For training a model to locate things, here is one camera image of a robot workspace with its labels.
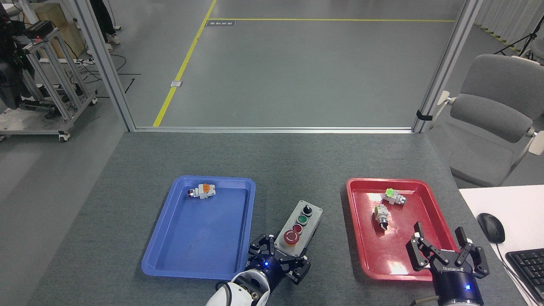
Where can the black computer mouse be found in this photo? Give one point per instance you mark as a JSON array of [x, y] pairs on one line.
[[491, 227]]

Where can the black machine on cart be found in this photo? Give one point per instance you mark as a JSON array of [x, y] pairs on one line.
[[10, 80]]

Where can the green-backed push button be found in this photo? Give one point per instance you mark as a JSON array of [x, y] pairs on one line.
[[393, 197]]

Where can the red plastic tray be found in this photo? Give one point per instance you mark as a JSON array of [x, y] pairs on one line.
[[395, 246]]

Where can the white desk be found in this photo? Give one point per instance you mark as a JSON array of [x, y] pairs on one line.
[[510, 204]]

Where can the dark floor label sign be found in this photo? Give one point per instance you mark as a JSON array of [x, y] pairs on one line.
[[220, 23]]

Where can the black tripod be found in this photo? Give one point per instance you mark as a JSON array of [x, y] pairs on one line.
[[527, 40]]

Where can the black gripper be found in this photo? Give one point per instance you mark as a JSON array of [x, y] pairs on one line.
[[265, 268], [454, 282]]

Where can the person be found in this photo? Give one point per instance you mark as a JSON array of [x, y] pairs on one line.
[[104, 21]]

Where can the metal floor outlet plate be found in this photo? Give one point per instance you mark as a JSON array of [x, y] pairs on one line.
[[177, 83]]

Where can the wooden crate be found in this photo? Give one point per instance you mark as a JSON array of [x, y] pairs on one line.
[[63, 29]]

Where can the silver aluminium cross rail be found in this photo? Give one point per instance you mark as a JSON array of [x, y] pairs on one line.
[[276, 129]]

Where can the orange-backed red push button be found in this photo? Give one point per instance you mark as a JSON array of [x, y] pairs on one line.
[[203, 191]]

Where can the black keyboard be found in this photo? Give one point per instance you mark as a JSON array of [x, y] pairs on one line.
[[529, 270]]

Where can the grey control box with buttons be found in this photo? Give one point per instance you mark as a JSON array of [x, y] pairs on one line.
[[299, 225]]

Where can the grey office chair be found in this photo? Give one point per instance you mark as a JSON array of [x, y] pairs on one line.
[[493, 119]]

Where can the aluminium frame cart on wheels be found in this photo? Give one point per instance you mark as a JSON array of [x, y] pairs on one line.
[[55, 85]]

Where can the silver aluminium post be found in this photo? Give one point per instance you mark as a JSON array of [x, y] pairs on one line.
[[446, 68], [106, 68]]

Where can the black knob selector switch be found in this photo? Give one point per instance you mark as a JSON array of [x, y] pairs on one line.
[[381, 216]]

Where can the blue plastic tray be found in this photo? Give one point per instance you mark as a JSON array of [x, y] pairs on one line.
[[199, 238]]

